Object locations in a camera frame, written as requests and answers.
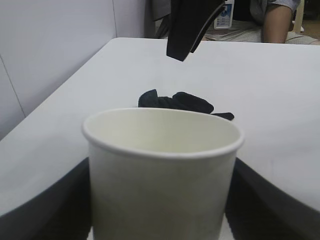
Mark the black cloth rag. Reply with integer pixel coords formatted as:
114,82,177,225
138,88,235,121

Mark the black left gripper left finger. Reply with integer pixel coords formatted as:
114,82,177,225
0,157,94,240

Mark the white paper cup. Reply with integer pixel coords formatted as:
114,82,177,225
81,107,245,240

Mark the white blue id badge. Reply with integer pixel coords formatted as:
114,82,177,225
213,0,235,30

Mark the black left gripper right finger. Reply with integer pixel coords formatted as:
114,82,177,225
224,158,320,240

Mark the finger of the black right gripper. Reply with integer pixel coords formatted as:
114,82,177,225
189,2,227,54
166,0,218,62

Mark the bare person forearm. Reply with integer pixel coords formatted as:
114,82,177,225
262,2,294,45

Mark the white chair frame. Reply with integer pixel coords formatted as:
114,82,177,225
292,0,306,33

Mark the grey person shirt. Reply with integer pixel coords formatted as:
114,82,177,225
249,0,293,26

